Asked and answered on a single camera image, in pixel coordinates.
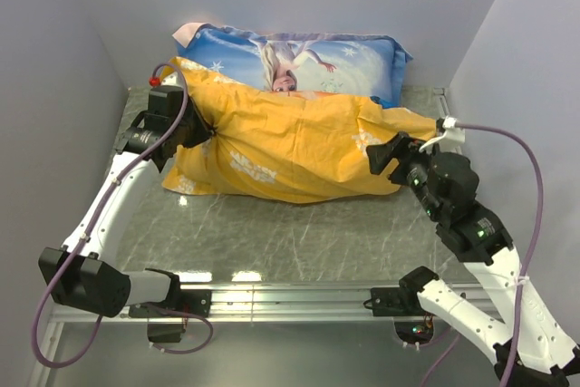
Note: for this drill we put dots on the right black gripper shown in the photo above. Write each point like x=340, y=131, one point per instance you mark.
x=401, y=146

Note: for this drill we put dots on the Mickey blue yellow pillowcase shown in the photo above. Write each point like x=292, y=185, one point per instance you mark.
x=297, y=147

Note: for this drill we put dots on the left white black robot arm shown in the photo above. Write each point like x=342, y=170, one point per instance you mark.
x=82, y=273

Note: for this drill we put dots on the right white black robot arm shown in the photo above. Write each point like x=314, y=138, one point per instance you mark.
x=526, y=345

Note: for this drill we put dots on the Elsa light blue pillow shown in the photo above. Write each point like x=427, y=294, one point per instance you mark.
x=368, y=65

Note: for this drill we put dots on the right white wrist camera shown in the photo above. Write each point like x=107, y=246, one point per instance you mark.
x=449, y=138

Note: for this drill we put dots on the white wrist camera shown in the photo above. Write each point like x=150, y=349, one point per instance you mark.
x=449, y=138
x=161, y=81

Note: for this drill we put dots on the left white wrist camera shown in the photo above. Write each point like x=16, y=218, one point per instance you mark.
x=161, y=81

